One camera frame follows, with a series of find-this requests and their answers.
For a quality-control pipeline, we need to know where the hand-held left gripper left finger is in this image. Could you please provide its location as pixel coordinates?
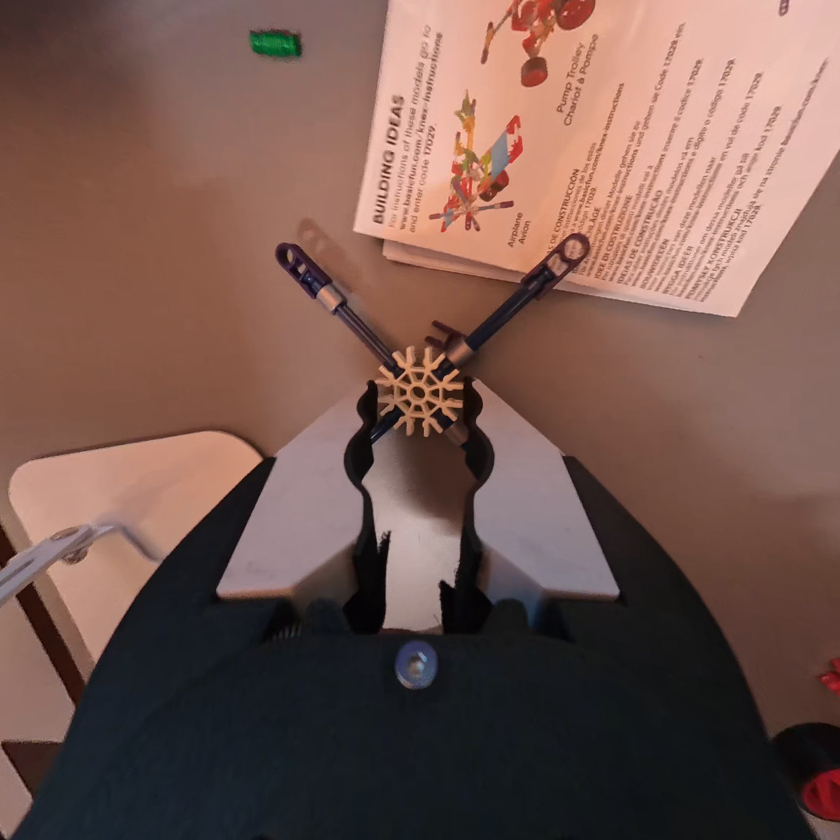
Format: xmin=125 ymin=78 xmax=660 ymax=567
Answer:
xmin=215 ymin=381 xmax=385 ymax=603

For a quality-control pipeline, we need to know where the short green toy rod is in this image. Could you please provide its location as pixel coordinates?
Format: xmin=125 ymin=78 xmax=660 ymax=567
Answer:
xmin=249 ymin=29 xmax=304 ymax=60

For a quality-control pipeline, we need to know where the blue rod propeller assembly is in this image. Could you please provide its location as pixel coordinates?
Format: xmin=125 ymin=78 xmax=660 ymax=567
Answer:
xmin=274 ymin=233 xmax=592 ymax=460

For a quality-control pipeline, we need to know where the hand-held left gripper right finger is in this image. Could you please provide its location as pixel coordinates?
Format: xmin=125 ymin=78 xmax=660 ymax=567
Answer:
xmin=459 ymin=379 xmax=621 ymax=601

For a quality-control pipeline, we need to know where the red wheel black tyre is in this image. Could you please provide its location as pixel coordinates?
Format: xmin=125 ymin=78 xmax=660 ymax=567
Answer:
xmin=773 ymin=722 xmax=840 ymax=821

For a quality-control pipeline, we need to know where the white document stand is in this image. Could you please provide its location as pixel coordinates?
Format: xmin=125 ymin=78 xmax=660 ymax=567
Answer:
xmin=0 ymin=430 xmax=265 ymax=686

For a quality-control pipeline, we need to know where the white building ideas booklet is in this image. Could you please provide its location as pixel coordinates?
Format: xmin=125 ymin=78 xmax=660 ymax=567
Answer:
xmin=353 ymin=0 xmax=840 ymax=319

